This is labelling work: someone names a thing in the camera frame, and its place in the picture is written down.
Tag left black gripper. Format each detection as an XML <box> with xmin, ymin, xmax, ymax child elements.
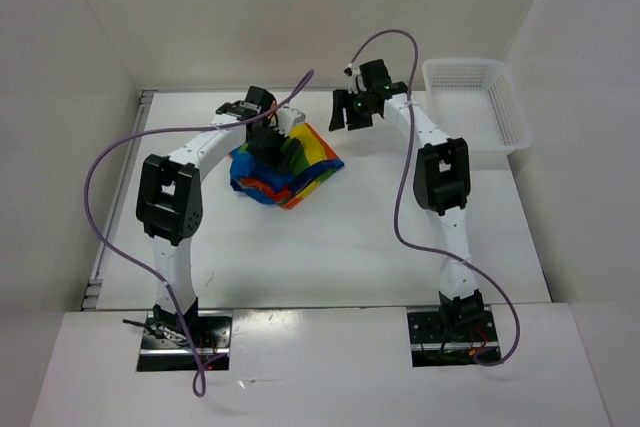
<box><xmin>245</xmin><ymin>119</ymin><xmax>299</xmax><ymax>177</ymax></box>

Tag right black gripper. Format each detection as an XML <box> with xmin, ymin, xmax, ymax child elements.
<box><xmin>328</xmin><ymin>88</ymin><xmax>376</xmax><ymax>131</ymax></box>

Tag rainbow striped shorts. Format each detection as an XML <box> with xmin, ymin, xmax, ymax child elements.
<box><xmin>229</xmin><ymin>123</ymin><xmax>344</xmax><ymax>209</ymax></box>

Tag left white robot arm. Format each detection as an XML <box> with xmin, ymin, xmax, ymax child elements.
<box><xmin>135</xmin><ymin>86</ymin><xmax>306</xmax><ymax>347</ymax></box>

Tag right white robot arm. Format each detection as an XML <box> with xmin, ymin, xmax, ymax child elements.
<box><xmin>329</xmin><ymin>59</ymin><xmax>484</xmax><ymax>340</ymax></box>

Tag white plastic basket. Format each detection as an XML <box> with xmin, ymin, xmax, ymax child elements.
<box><xmin>422</xmin><ymin>58</ymin><xmax>533</xmax><ymax>155</ymax></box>

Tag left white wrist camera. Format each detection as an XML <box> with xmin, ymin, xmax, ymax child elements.
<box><xmin>270</xmin><ymin>107</ymin><xmax>306</xmax><ymax>136</ymax></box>

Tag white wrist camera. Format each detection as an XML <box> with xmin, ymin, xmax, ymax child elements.
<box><xmin>270</xmin><ymin>107</ymin><xmax>306</xmax><ymax>136</ymax></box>
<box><xmin>344</xmin><ymin>63</ymin><xmax>367</xmax><ymax>95</ymax></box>

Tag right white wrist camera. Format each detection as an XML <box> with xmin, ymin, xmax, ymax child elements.
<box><xmin>344</xmin><ymin>63</ymin><xmax>367</xmax><ymax>95</ymax></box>

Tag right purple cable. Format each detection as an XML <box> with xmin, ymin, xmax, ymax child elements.
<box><xmin>349</xmin><ymin>28</ymin><xmax>521</xmax><ymax>367</ymax></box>

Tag purple cable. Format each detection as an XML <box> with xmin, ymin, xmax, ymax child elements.
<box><xmin>349</xmin><ymin>28</ymin><xmax>521</xmax><ymax>367</ymax></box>
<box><xmin>82</xmin><ymin>69</ymin><xmax>316</xmax><ymax>397</ymax></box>

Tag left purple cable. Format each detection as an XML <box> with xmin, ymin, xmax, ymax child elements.
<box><xmin>82</xmin><ymin>69</ymin><xmax>316</xmax><ymax>397</ymax></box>

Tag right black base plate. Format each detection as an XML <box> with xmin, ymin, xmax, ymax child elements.
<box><xmin>407</xmin><ymin>307</ymin><xmax>502</xmax><ymax>368</ymax></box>

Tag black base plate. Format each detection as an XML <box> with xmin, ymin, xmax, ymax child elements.
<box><xmin>407</xmin><ymin>307</ymin><xmax>502</xmax><ymax>368</ymax></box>
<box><xmin>136</xmin><ymin>311</ymin><xmax>233</xmax><ymax>373</ymax></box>

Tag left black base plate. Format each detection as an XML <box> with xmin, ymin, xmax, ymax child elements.
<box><xmin>136</xmin><ymin>311</ymin><xmax>233</xmax><ymax>373</ymax></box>

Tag aluminium table edge rail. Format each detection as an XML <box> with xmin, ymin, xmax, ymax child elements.
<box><xmin>80</xmin><ymin>90</ymin><xmax>156</xmax><ymax>311</ymax></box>

